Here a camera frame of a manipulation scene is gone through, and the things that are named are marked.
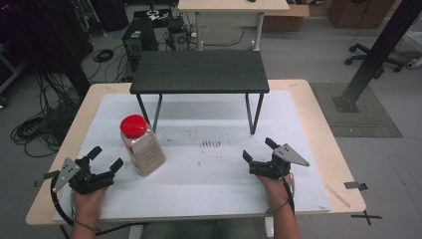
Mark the cardboard box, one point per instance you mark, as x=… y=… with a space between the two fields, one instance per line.
x=285 y=18

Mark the thin wooden strip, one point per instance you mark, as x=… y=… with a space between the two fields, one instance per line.
x=337 y=196

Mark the white foam board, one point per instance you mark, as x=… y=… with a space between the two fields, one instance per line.
x=199 y=189

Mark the black office chair base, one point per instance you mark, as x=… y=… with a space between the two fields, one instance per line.
x=368 y=54

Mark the black computer tower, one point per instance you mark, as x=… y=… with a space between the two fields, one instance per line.
x=139 y=38

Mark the black metal pole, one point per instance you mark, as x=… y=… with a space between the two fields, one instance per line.
x=381 y=53

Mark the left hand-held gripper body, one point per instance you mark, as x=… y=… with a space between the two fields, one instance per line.
x=84 y=181

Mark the grey floor mat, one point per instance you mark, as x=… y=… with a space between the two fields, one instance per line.
x=361 y=113

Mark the dark wrist band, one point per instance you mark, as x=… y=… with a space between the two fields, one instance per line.
x=87 y=226
x=280 y=206

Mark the black shelf with metal legs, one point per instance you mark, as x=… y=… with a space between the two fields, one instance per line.
x=199 y=71

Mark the open electronics unit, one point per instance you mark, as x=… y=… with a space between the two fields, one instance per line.
x=179 y=38

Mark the white table leg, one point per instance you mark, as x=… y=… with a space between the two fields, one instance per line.
x=269 y=227
x=134 y=233

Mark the person's left hand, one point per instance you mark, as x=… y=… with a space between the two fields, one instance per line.
x=87 y=205

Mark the white desk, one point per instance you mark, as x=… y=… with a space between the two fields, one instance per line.
x=232 y=6

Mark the person's right hand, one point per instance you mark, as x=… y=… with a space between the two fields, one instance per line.
x=276 y=192

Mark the black tape cross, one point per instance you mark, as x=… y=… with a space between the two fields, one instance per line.
x=366 y=217

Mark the red lid seasoning jar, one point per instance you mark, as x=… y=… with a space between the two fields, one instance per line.
x=146 y=152

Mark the black tape piece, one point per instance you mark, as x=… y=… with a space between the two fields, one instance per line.
x=37 y=183
x=355 y=185

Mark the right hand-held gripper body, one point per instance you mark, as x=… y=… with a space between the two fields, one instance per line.
x=273 y=166

